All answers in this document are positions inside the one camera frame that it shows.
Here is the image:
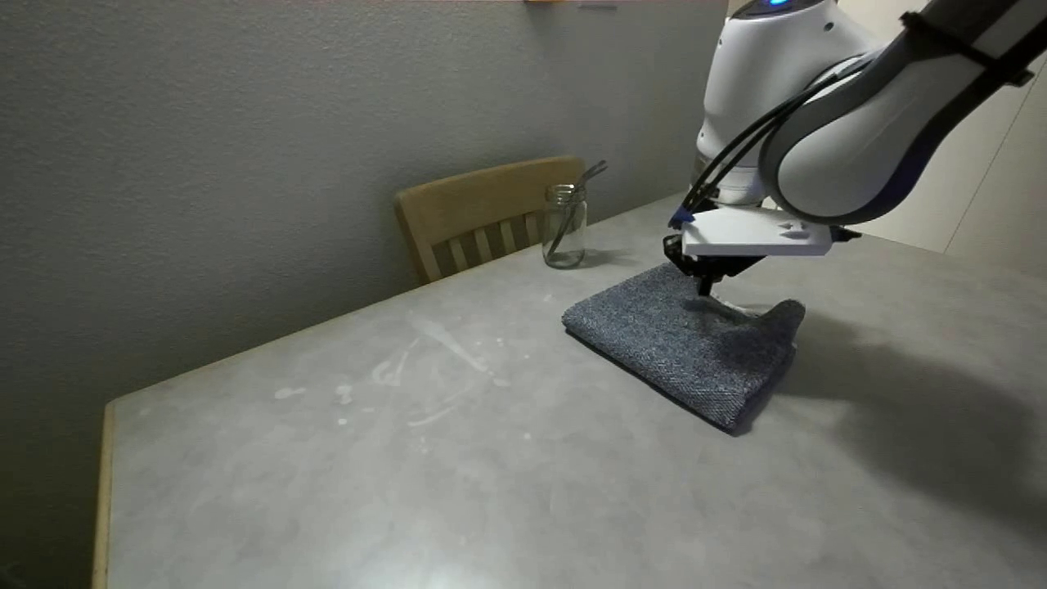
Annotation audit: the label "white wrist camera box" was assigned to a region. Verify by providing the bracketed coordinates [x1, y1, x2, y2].
[672, 205, 831, 258]

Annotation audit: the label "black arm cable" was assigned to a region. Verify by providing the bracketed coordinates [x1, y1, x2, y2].
[682, 53, 878, 221]

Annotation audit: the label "blue striped towel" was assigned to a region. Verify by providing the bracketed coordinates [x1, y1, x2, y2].
[563, 265, 804, 435]

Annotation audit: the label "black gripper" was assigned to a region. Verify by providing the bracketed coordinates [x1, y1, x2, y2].
[662, 235, 756, 302]

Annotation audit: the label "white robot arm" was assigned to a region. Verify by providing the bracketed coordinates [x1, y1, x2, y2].
[665, 0, 1047, 291]

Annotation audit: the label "white cabinets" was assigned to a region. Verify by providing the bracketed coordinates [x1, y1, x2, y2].
[864, 68, 1047, 275]

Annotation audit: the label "wooden chair behind table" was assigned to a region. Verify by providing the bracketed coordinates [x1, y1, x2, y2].
[395, 156, 581, 280]

